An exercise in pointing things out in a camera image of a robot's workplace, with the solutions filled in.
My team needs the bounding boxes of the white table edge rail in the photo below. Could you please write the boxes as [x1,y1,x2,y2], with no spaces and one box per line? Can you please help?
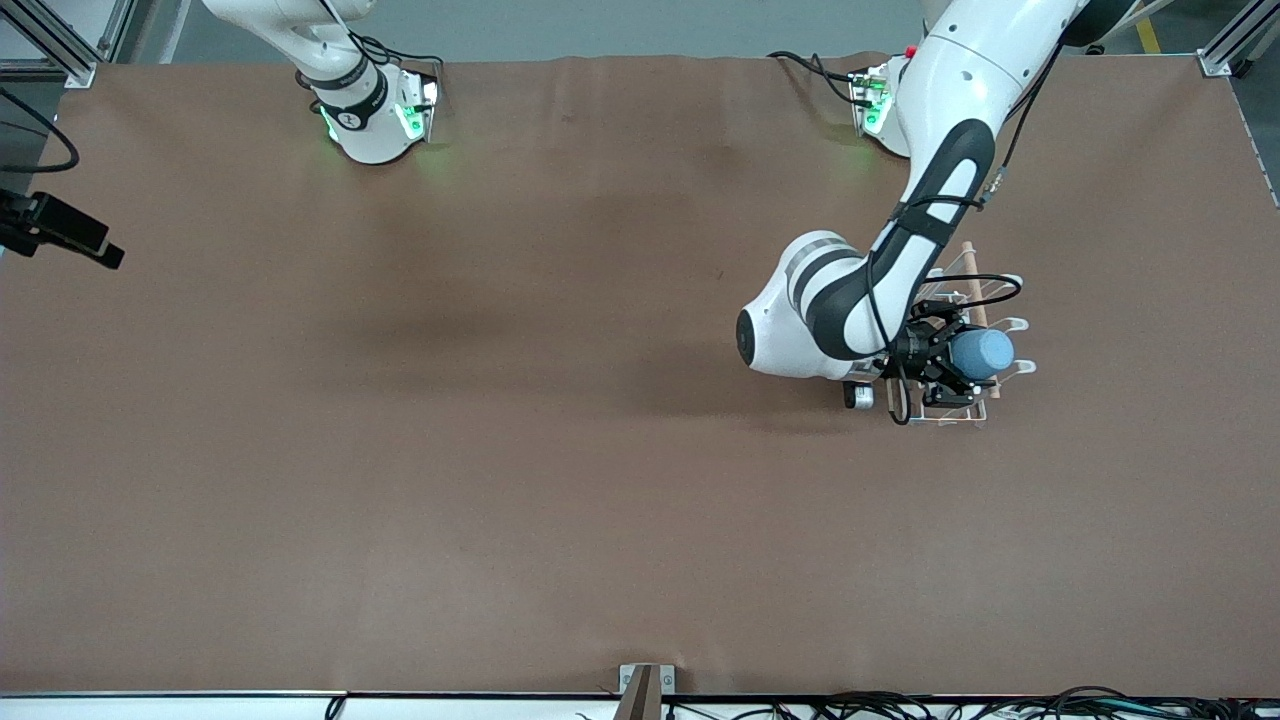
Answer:
[0,690,1280,720]

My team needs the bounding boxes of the brown mount post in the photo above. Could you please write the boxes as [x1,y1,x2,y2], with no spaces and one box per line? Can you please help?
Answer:
[622,665,663,720]

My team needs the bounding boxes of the black cable bundle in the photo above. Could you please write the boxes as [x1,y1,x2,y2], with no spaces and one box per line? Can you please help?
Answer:
[660,685,1280,720]

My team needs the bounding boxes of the black base cable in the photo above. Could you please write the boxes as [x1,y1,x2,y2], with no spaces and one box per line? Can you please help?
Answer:
[350,35,443,86]
[768,50,863,106]

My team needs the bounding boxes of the brown table cover sheet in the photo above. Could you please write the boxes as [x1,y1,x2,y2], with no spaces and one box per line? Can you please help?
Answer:
[0,52,1280,698]

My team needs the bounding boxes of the aluminium frame profile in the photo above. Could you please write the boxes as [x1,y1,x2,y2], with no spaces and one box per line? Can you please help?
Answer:
[1198,0,1280,79]
[0,0,136,89]

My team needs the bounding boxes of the white stand leg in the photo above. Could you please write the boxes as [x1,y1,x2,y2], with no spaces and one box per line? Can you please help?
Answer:
[1088,0,1173,56]

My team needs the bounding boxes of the blue plastic cup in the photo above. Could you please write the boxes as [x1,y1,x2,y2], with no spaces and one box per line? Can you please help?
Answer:
[948,328,1016,381]

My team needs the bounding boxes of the white wire cup holder rack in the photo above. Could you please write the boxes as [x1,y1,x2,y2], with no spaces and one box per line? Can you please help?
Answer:
[895,240,1038,429]

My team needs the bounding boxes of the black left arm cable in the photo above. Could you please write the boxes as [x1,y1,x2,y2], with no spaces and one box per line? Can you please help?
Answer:
[865,40,1063,426]

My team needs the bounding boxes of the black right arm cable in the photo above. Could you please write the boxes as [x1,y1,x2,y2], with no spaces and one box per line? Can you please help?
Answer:
[0,88,80,173]

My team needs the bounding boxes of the grey metal mount bracket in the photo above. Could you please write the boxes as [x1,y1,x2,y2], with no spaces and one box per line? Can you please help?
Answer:
[618,663,677,720]

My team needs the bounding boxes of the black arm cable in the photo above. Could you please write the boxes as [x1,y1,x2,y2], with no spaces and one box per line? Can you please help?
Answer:
[865,40,1063,426]
[0,88,80,173]

